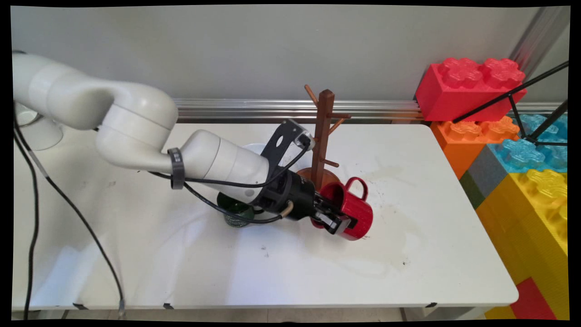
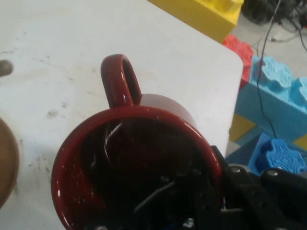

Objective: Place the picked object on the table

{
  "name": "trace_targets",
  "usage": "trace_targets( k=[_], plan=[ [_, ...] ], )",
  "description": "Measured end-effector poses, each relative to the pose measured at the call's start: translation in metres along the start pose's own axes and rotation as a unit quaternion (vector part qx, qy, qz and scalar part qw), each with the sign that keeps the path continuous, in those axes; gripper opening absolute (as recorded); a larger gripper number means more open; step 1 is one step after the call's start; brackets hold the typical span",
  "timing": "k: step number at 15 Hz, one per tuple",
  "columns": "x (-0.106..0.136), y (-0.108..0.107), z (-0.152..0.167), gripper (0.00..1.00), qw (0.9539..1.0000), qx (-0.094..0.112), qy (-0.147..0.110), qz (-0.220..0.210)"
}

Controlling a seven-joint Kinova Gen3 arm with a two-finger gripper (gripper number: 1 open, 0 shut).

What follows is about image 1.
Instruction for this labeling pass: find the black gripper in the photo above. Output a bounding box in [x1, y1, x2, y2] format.
[262, 169, 359, 236]

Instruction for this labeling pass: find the red ceramic mug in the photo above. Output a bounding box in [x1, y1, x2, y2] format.
[310, 177, 374, 241]

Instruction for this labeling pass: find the white bowl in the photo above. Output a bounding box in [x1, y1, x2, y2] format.
[241, 143, 315, 172]

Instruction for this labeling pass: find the brown wooden mug tree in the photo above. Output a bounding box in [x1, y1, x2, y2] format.
[296, 84, 353, 192]

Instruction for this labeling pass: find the dark green ceramic mug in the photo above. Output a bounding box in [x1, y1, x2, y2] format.
[217, 191, 256, 229]

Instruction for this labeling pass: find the giant dark green toy brick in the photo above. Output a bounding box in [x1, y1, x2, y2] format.
[459, 170, 486, 210]

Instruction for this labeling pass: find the giant orange toy brick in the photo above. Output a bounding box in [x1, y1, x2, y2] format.
[430, 116, 521, 179]

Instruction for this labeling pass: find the giant red toy brick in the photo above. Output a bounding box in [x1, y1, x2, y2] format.
[415, 57, 527, 123]

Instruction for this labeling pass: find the giant blue toy brick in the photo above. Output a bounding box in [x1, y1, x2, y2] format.
[487, 113, 568, 174]

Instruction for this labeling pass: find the giant yellow toy brick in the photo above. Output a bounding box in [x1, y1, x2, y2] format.
[475, 169, 569, 321]

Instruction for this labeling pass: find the black tripod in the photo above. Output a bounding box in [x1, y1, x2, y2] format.
[453, 60, 569, 147]

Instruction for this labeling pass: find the slanted aluminium profile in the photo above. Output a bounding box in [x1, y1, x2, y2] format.
[508, 6, 571, 79]

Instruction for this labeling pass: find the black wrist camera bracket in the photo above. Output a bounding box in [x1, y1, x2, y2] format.
[260, 119, 316, 169]

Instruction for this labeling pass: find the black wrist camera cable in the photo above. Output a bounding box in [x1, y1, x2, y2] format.
[149, 144, 311, 189]

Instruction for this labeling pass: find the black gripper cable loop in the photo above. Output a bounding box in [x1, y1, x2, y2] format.
[184, 182, 295, 224]

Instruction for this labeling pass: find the horizontal aluminium rail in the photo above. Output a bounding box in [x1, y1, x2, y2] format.
[172, 98, 564, 124]

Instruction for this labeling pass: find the grey velcro strap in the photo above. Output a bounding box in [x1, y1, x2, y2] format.
[167, 147, 186, 190]

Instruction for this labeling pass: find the long black floor cable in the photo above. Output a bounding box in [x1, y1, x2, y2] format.
[14, 119, 40, 320]
[15, 129, 126, 318]

